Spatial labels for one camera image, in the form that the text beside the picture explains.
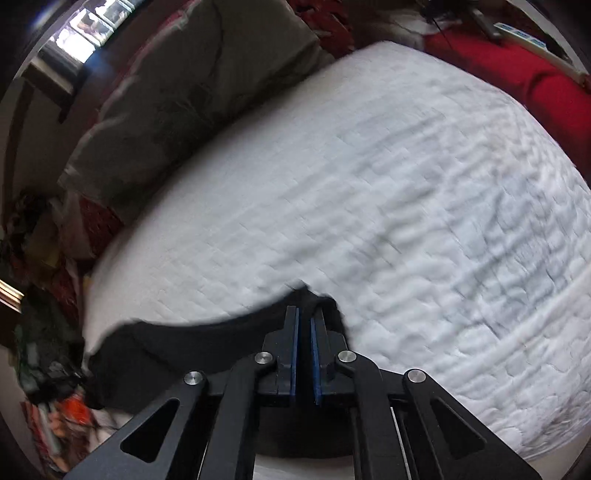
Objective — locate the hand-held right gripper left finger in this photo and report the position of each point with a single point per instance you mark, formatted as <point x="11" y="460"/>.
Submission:
<point x="293" y="350"/>

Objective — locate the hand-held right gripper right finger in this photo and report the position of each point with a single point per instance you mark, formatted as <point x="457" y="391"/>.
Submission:
<point x="316" y="360"/>

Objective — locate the black pants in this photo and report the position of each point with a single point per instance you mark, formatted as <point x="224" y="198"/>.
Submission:
<point x="161" y="350"/>

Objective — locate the white quilted bedspread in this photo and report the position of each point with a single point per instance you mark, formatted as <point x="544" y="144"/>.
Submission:
<point x="369" y="184"/>

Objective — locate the pile of clothes clutter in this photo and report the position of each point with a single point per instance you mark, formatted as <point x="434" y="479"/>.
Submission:
<point x="41" y="350"/>

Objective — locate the grey floral pillow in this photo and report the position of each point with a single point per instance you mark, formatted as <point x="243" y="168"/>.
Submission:
<point x="184" y="92"/>

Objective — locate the small window with blinds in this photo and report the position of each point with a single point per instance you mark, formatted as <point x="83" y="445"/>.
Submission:
<point x="10" y="293"/>

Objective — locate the plain red cloth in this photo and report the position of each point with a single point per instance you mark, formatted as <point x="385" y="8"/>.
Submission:
<point x="517" y="74"/>

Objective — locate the white and blue bar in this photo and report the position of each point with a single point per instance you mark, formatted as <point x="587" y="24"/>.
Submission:
<point x="531" y="44"/>

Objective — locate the bright window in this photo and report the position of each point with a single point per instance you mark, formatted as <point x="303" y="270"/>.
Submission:
<point x="87" y="27"/>

